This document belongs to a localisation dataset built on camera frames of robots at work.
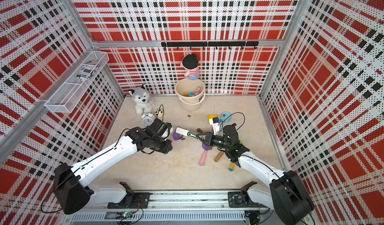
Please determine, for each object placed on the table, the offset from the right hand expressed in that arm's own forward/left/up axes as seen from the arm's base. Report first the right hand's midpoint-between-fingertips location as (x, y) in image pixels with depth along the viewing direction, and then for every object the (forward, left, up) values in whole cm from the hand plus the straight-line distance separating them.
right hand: (199, 135), depth 77 cm
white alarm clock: (+19, +35, -11) cm, 41 cm away
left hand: (-4, +15, -5) cm, 17 cm away
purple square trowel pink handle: (+40, +1, -7) cm, 41 cm away
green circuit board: (-33, +35, -17) cm, 51 cm away
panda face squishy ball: (+27, +30, -16) cm, 44 cm away
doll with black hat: (+44, +6, +15) cm, 47 cm away
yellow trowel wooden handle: (+26, -8, -19) cm, 33 cm away
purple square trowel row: (+4, +14, -8) cm, 16 cm away
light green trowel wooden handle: (-5, -11, -17) cm, 21 cm away
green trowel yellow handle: (-11, -18, -16) cm, 27 cm away
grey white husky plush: (+29, +38, -3) cm, 48 cm away
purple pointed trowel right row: (-5, -2, -17) cm, 18 cm away
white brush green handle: (+4, +8, -3) cm, 10 cm away
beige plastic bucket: (+41, +11, -3) cm, 42 cm away
